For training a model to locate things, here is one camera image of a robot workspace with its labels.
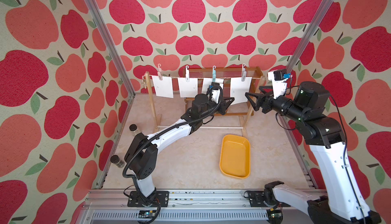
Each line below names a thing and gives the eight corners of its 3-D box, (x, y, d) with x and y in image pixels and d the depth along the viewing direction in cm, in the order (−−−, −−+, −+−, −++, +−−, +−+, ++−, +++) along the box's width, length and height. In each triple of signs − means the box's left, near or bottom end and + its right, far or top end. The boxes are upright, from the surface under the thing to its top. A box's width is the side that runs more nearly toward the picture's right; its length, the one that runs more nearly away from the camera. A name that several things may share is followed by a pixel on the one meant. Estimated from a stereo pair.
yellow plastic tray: (217, 176, 83) (218, 173, 78) (221, 136, 100) (222, 131, 95) (248, 182, 81) (251, 179, 76) (247, 140, 97) (249, 135, 93)
